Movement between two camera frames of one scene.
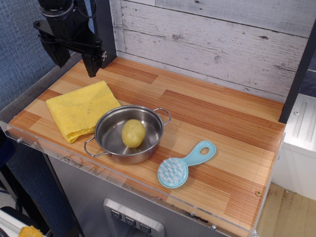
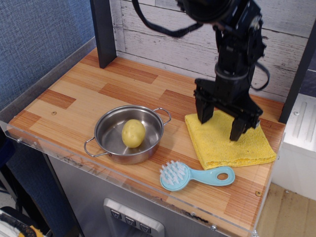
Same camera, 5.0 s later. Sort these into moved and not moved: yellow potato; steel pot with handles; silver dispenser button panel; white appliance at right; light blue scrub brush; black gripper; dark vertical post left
Moved: light blue scrub brush; black gripper
Not moved: dark vertical post left; steel pot with handles; yellow potato; white appliance at right; silver dispenser button panel
